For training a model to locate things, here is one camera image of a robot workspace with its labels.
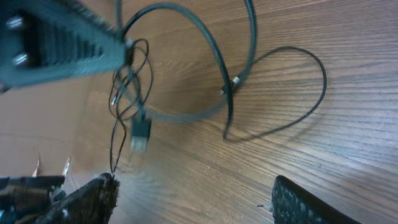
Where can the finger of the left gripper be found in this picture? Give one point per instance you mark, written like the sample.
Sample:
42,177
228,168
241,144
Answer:
46,41

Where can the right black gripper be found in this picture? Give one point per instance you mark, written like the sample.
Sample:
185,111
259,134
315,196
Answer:
94,202

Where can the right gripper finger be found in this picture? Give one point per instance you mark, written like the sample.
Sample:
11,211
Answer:
291,203

